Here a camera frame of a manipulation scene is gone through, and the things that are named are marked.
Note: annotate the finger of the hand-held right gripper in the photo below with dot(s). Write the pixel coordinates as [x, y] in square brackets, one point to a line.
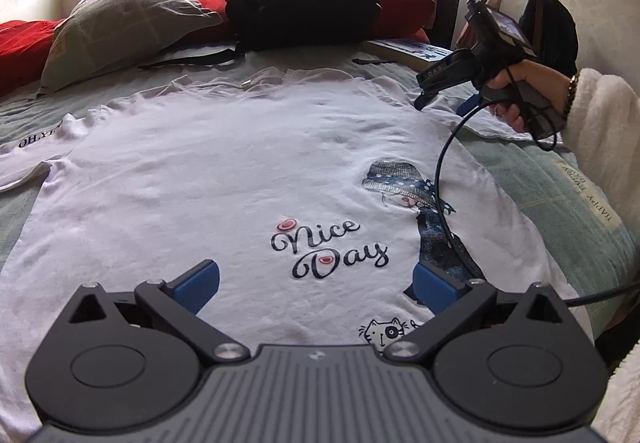
[440, 73]
[470, 104]

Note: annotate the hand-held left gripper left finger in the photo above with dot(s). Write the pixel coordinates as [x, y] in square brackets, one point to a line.
[197, 285]

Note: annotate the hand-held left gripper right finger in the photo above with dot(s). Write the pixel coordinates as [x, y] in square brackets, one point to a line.
[435, 290]

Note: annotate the white printed t-shirt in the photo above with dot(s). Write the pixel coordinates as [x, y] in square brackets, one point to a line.
[200, 163]

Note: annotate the person's right forearm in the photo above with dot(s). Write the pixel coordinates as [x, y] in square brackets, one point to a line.
[605, 123]

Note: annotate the person's right hand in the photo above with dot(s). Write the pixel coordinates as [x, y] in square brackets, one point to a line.
[535, 73]

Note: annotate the wooden chair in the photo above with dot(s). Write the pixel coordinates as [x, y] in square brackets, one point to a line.
[537, 23]

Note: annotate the paperback book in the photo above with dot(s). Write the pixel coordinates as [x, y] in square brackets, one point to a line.
[405, 48]

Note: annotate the dark blue garment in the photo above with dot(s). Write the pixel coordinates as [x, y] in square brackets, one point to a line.
[555, 28]

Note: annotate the person's white fleece robe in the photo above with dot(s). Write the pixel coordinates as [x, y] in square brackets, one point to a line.
[622, 398]

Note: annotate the grey green pillow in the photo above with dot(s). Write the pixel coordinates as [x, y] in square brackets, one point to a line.
[120, 18]

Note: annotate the red quilt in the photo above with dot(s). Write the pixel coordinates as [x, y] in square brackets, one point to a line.
[25, 43]

